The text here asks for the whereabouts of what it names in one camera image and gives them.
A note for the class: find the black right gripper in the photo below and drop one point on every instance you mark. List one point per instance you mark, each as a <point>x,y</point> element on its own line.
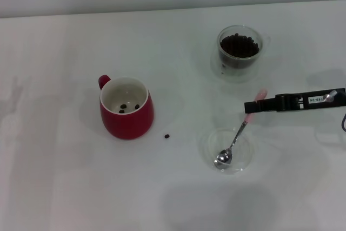
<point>329,104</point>

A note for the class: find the coffee bean pile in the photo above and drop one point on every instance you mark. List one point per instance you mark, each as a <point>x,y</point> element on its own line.
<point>239,47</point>

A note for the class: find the double-wall glass cup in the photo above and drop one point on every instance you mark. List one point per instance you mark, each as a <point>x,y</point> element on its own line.
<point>216,64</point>

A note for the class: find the red ceramic mug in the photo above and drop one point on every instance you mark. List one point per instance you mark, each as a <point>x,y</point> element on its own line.
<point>127,128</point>

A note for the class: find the clear glass saucer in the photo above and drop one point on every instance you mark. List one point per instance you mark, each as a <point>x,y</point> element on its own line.
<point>243,160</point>

